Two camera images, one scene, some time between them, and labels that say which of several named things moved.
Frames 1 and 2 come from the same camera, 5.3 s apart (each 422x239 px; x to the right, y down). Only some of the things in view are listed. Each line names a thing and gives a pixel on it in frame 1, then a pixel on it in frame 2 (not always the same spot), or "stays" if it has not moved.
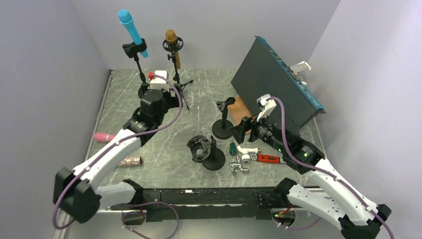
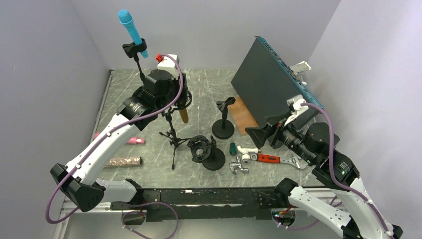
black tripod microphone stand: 173,48 -> 175,140
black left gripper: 173,101 -> 183,96
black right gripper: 239,131 -> 259,134
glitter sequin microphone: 135,160 stays
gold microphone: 171,37 -> 184,115
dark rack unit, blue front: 263,76 stays
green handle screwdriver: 233,150 stays
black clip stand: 220,129 stays
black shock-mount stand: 204,151 stays
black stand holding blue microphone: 131,49 stays
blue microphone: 125,17 stays
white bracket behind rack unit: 299,67 stays
